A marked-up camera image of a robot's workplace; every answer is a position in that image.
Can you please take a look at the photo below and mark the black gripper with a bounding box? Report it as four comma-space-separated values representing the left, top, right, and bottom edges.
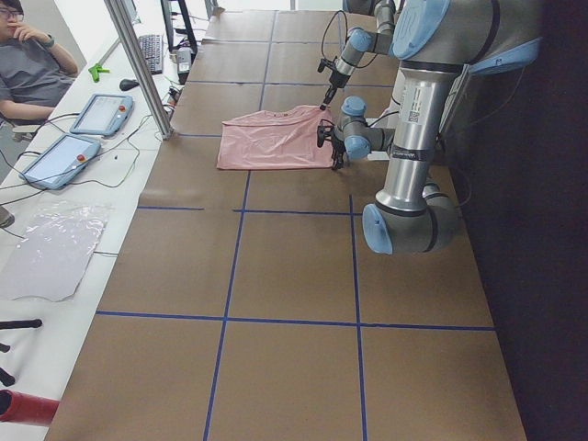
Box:
317, 119, 345, 171
317, 57, 354, 110

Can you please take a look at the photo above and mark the pink Snoopy t-shirt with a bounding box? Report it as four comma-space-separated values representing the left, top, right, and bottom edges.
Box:
217, 105, 332, 170

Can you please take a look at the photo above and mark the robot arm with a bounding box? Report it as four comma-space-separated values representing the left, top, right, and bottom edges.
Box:
317, 0, 543, 254
317, 0, 405, 110

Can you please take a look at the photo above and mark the black control box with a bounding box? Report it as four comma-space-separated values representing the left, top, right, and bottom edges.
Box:
175, 47, 193, 85

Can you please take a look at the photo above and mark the black keyboard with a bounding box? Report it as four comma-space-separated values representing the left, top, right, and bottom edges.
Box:
138, 34, 164, 74

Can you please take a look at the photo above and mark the black computer mouse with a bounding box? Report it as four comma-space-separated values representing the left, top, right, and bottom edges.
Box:
119, 79, 139, 92

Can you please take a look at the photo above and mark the upper teach pendant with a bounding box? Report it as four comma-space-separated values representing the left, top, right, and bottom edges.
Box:
69, 94, 134, 137

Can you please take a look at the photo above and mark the teach pendant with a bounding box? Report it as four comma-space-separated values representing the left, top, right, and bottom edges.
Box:
69, 94, 134, 137
19, 134, 101, 190

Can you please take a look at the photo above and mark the green clamp tool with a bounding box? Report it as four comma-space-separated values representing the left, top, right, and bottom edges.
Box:
88, 63, 110, 83

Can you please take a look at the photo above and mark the lower teach pendant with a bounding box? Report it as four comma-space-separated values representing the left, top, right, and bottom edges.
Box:
19, 134, 101, 190

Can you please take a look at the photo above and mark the seated person grey shirt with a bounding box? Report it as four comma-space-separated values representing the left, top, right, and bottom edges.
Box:
1, 1, 78, 124

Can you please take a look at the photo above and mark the clear plastic bag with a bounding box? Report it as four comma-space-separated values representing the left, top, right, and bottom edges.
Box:
1, 200, 113, 302

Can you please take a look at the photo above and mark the red cylinder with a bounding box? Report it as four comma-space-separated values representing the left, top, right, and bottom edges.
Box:
1, 390, 60, 426

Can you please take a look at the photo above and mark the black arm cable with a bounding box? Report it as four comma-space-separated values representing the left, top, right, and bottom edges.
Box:
320, 9, 368, 65

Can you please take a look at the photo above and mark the black cable on table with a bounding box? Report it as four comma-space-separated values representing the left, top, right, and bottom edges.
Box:
0, 112, 160, 208

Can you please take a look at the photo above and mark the aluminium frame post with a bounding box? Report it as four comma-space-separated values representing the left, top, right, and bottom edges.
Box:
104, 0, 173, 140

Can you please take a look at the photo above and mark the black camera tripod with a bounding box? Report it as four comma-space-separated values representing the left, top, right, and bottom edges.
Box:
1, 318, 43, 387

